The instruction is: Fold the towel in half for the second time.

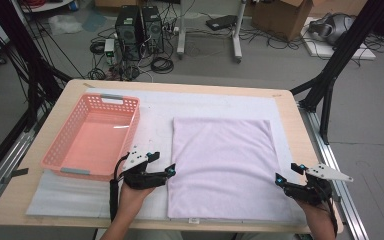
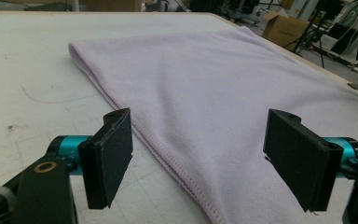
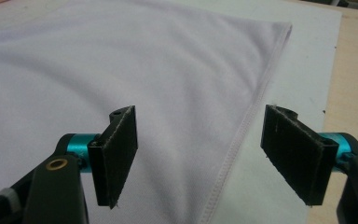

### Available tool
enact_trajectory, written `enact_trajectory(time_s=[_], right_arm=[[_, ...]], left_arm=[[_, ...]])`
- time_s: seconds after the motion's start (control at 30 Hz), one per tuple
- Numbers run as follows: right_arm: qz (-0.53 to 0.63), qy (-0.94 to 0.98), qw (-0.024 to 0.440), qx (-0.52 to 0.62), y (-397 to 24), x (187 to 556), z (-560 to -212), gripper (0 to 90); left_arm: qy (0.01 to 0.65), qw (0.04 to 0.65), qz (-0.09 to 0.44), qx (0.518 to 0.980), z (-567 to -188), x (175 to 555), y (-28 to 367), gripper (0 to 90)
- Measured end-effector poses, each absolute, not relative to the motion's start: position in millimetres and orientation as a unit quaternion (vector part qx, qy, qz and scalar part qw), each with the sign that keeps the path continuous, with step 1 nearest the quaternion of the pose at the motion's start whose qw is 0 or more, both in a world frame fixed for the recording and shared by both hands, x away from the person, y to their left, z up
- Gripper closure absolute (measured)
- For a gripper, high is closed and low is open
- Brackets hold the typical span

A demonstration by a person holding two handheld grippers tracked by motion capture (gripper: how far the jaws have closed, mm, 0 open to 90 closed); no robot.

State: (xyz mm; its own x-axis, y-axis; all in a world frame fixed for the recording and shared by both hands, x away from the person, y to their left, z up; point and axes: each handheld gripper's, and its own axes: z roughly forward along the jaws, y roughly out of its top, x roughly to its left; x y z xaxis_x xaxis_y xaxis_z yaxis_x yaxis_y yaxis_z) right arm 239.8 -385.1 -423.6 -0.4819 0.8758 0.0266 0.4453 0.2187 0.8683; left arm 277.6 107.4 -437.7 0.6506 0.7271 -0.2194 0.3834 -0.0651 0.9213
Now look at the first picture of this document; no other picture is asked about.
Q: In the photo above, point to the white metal stand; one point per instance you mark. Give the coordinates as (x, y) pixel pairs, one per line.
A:
(181, 33)

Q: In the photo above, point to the aluminium rail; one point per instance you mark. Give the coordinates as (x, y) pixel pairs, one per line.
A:
(0, 173)
(330, 146)

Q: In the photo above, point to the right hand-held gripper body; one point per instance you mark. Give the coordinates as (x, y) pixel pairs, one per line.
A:
(310, 191)

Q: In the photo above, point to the grey rounded device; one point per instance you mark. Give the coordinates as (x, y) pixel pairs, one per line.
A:
(336, 28)

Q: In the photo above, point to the pink plastic basket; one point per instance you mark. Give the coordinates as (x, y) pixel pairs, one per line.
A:
(93, 146)

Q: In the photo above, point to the lilac printed cloth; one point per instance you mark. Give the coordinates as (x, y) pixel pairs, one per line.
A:
(226, 166)

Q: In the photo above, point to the black metal frame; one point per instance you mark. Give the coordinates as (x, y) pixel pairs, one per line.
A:
(20, 43)
(346, 43)

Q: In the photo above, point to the person's left hand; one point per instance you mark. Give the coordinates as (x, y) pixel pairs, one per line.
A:
(133, 200)

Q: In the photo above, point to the white round table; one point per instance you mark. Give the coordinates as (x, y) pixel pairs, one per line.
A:
(43, 6)

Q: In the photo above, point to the white foam mat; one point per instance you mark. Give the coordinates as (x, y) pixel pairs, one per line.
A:
(213, 106)

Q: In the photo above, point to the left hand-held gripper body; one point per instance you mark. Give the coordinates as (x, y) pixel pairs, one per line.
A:
(143, 178)

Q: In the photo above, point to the brown cardboard box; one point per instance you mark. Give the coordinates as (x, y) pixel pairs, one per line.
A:
(280, 20)

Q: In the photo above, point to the black flat box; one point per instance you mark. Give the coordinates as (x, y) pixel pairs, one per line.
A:
(221, 22)

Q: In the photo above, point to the person's right hand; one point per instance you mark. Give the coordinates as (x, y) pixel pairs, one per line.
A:
(316, 211)

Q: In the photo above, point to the clear plastic bag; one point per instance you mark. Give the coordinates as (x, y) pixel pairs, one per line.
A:
(65, 24)

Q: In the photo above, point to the small white device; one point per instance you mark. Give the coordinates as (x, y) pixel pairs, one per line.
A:
(109, 46)

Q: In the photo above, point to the person's light trousers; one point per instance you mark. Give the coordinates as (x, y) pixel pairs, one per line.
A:
(160, 235)

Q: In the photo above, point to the grey metal bracket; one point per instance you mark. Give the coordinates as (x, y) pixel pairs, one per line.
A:
(337, 197)
(16, 173)

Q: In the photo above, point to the black computer tower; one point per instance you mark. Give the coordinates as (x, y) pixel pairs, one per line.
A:
(128, 33)
(153, 30)

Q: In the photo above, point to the white floor board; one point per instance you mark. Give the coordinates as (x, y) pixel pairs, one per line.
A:
(320, 50)

